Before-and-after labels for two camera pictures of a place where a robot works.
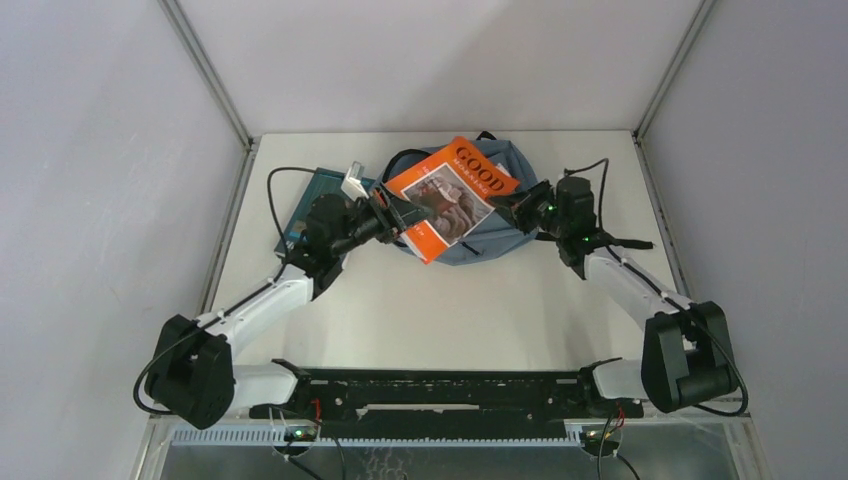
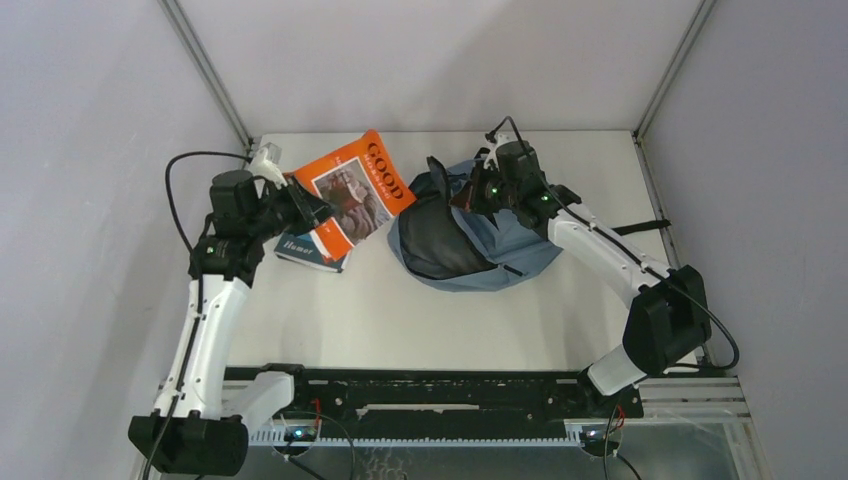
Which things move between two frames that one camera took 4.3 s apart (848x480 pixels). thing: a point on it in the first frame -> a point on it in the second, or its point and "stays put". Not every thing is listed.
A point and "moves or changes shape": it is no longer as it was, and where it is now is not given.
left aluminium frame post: [207, 70] stays put
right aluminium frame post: [697, 21] stays put
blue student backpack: [495, 235] moves or changes shape
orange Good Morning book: [455, 184] -> [365, 185]
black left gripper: [399, 213] -> [310, 209]
